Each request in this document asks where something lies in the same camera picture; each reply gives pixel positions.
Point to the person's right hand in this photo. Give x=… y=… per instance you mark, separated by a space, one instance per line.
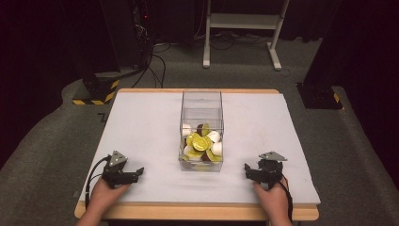
x=273 y=199

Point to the dark equipment rack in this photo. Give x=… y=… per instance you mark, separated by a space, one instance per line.
x=142 y=31

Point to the white metal stand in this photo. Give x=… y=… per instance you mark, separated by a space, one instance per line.
x=241 y=21

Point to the pile of coffee capsules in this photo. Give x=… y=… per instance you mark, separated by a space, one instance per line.
x=202 y=143

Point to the white table mat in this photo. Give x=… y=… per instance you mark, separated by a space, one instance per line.
x=147 y=125

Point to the black stand base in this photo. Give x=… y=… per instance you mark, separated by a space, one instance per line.
x=318 y=95

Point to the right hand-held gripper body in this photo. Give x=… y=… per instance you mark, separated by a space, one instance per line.
x=271 y=171

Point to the clear plastic box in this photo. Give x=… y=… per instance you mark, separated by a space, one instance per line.
x=201 y=132

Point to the person's left hand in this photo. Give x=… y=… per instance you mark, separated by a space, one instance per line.
x=105 y=196

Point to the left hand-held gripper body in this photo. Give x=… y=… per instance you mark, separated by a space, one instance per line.
x=114 y=171

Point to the wooden table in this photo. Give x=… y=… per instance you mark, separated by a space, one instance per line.
x=188 y=213

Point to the black stand with striped base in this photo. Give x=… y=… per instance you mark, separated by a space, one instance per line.
x=100 y=88

